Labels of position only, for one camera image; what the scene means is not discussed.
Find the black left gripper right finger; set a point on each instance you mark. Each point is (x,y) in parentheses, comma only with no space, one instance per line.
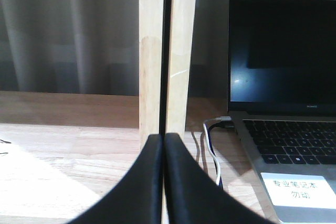
(192,197)

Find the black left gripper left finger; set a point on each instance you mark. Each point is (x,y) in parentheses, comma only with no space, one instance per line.
(137,198)

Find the light wooden shelf unit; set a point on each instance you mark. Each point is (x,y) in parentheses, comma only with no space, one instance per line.
(61,153)

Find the white left laptop label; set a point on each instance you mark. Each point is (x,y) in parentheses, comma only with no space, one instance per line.
(294,190)

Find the silver laptop computer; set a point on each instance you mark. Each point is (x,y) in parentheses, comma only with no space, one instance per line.
(281,91)

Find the grey curtain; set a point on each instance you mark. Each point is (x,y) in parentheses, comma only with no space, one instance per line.
(91,46)

